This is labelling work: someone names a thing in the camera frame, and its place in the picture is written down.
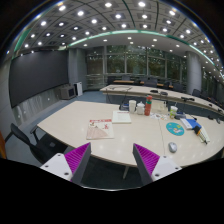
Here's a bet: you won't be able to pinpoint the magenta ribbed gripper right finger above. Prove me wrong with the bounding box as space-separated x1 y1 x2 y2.
133 143 181 185

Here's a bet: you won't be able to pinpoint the grey computer mouse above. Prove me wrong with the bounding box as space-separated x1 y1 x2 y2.
168 142 177 153

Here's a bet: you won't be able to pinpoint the white air purifier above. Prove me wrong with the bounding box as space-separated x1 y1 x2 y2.
74 82 83 96

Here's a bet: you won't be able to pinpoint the white lidded jar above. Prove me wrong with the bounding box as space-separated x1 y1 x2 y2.
137 102 145 115

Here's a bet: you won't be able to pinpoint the black office chair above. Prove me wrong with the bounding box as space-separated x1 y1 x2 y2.
6 124 71 166

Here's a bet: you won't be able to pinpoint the large dark wall screen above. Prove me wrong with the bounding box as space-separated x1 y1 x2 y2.
9 51 68 108

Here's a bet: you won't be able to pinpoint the red stacked cups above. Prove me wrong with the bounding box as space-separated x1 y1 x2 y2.
144 95 152 116

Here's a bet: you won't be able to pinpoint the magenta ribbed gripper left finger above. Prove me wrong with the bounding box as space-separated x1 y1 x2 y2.
41 143 91 184

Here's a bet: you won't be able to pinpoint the red and white magazine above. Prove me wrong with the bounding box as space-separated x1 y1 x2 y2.
86 119 114 140

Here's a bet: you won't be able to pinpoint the blue folder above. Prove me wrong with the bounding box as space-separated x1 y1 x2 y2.
180 118 201 130

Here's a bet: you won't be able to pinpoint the round teal mouse pad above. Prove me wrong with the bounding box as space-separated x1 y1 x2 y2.
166 122 184 136

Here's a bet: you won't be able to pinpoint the white notebook with pen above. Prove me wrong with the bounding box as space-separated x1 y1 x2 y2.
197 127 210 143

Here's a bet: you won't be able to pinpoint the grey box cabinet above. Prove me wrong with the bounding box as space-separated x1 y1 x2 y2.
60 85 76 100

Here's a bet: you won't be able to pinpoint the long rear conference table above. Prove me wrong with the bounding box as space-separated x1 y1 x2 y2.
101 85 224 115

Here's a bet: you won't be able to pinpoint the black gooseneck microphone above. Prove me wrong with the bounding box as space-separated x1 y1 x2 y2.
119 88 130 111

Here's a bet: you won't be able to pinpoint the green and white paper cup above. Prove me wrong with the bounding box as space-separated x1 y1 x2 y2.
170 106 178 119

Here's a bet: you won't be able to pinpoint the white closed book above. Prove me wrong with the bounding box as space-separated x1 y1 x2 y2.
112 111 131 124

